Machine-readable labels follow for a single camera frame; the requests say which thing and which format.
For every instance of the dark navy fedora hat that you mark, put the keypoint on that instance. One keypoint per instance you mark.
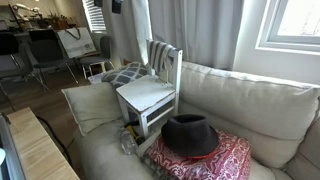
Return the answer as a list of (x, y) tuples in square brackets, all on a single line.
[(190, 133)]

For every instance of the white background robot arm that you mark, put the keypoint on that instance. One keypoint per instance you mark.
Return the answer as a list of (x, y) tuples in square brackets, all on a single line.
[(25, 11)]

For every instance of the small white wooden chair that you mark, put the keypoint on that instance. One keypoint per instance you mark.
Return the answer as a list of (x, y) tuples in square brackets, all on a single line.
[(146, 93)]

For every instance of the grey visitor chair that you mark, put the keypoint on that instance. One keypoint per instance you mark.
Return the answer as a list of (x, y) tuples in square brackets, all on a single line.
[(98, 56)]

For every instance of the beige fabric sofa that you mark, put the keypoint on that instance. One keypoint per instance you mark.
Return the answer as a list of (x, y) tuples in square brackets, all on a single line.
[(253, 106)]

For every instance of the black mesh office chair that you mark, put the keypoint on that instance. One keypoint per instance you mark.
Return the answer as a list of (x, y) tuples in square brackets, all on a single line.
[(10, 56)]

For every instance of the grey white striped cloth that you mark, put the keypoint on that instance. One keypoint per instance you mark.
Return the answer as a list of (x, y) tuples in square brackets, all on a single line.
[(158, 55)]

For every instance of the grey white lattice pillow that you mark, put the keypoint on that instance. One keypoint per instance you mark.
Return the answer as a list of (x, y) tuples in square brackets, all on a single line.
[(125, 75)]

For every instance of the yellow black tool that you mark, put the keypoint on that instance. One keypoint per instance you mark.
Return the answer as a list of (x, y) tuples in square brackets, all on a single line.
[(133, 131)]

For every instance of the clear plastic bottle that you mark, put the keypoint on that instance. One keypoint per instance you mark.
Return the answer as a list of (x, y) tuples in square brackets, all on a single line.
[(128, 143)]

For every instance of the loose beige cushion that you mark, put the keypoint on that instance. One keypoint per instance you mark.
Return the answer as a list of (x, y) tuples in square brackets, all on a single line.
[(93, 103)]

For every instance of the black hanging object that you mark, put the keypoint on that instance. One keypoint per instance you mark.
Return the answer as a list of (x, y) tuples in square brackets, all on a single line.
[(117, 6)]

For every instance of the red patterned pillow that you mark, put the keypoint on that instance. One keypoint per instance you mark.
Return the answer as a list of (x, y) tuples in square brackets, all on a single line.
[(226, 160)]

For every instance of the white tote bag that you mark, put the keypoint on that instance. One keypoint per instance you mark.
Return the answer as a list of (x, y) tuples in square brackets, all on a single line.
[(76, 41)]

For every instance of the white window blinds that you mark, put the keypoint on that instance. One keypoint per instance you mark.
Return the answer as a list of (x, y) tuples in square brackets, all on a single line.
[(95, 16)]

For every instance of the potted plant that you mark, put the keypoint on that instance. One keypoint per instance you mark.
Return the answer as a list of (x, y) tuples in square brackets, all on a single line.
[(60, 21)]

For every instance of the light wooden table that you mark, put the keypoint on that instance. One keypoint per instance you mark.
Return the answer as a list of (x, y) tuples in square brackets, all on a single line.
[(36, 150)]

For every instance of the white framed window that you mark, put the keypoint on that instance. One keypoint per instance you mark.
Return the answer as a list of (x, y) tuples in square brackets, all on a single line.
[(293, 23)]

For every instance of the aluminium frame rail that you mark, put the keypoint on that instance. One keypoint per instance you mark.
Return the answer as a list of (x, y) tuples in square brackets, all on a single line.
[(8, 150)]

